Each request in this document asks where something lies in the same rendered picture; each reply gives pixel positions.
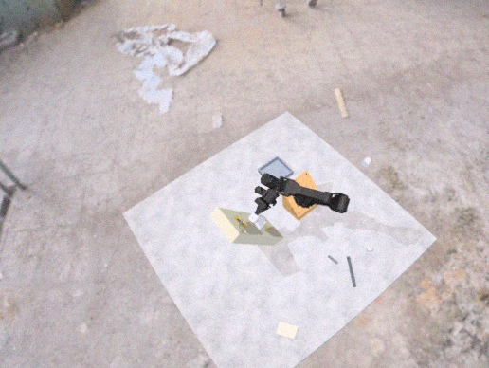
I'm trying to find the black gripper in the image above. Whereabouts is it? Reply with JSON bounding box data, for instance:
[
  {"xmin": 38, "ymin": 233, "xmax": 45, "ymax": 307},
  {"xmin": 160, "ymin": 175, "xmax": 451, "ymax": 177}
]
[{"xmin": 254, "ymin": 188, "xmax": 280, "ymax": 215}]

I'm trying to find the beige service panel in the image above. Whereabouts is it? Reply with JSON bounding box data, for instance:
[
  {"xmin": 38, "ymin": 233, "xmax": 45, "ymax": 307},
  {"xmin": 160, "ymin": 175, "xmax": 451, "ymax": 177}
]
[{"xmin": 210, "ymin": 207, "xmax": 283, "ymax": 246}]

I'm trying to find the white cylinder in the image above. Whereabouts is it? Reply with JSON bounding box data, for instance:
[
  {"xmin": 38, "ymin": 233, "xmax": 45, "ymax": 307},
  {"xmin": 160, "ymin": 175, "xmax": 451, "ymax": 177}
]
[{"xmin": 248, "ymin": 211, "xmax": 261, "ymax": 223}]

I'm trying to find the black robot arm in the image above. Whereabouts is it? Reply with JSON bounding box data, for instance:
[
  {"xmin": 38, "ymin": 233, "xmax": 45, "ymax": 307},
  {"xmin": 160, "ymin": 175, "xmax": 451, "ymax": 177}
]
[{"xmin": 254, "ymin": 173, "xmax": 350, "ymax": 213}]

